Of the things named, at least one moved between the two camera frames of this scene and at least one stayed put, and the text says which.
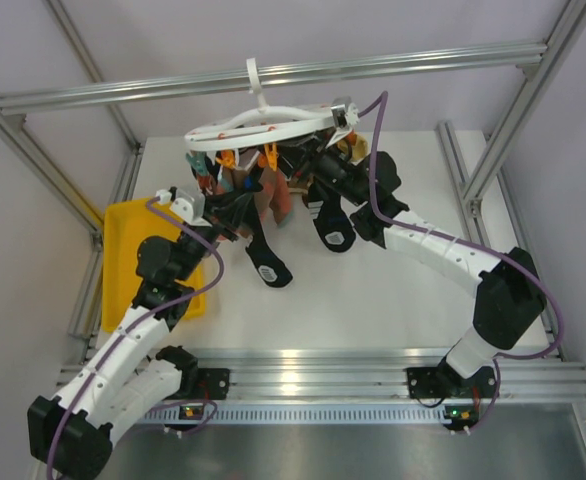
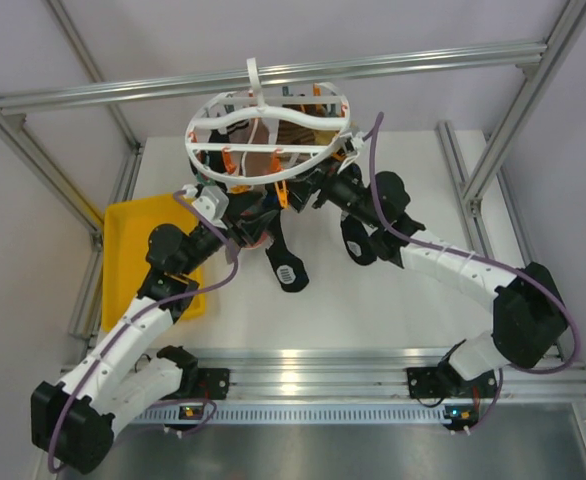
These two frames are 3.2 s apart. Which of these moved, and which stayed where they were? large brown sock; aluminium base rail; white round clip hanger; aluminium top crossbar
Moved: large brown sock; white round clip hanger
Stayed: aluminium top crossbar; aluminium base rail
